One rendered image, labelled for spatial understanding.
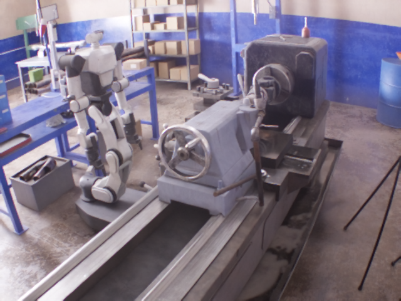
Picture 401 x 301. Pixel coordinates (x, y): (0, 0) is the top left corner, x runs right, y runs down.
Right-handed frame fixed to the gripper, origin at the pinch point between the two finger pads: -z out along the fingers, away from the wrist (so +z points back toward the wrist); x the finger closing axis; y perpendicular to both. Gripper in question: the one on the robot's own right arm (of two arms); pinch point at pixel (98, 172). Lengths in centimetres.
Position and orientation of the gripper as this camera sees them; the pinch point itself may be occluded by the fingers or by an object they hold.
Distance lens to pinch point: 246.4
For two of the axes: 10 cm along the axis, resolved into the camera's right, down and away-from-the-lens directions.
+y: 4.4, -4.2, 7.9
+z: -2.3, -9.1, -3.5
